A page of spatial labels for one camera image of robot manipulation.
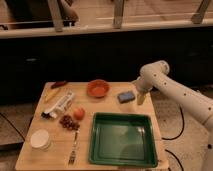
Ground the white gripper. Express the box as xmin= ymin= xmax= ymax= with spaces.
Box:
xmin=133 ymin=77 xmax=153 ymax=105

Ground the blue sponge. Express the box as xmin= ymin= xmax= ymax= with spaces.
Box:
xmin=117 ymin=91 xmax=135 ymax=103

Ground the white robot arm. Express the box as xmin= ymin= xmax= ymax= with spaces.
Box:
xmin=133 ymin=60 xmax=213 ymax=171

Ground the green plastic tray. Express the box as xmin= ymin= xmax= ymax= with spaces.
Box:
xmin=88 ymin=113 xmax=158 ymax=168

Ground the orange bowl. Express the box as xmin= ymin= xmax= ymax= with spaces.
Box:
xmin=87 ymin=79 xmax=110 ymax=98

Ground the orange fruit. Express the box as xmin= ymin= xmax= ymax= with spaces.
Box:
xmin=73 ymin=108 xmax=85 ymax=120

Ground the bunch of dark grapes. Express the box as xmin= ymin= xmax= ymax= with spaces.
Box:
xmin=59 ymin=115 xmax=80 ymax=130

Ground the dark red sausage toy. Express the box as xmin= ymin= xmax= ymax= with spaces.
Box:
xmin=51 ymin=81 xmax=67 ymax=89

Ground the yellow corn toy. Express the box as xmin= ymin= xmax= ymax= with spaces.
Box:
xmin=44 ymin=89 xmax=60 ymax=102

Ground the silver fork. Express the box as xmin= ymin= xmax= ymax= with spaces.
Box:
xmin=68 ymin=130 xmax=79 ymax=164

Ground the wooden table board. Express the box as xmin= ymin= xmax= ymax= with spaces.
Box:
xmin=15 ymin=82 xmax=169 ymax=171

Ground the white round container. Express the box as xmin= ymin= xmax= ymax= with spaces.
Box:
xmin=30 ymin=129 xmax=50 ymax=149

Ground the wooden railing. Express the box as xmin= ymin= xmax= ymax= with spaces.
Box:
xmin=0 ymin=0 xmax=213 ymax=39

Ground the black cable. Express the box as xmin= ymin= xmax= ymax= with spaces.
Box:
xmin=161 ymin=105 xmax=186 ymax=171

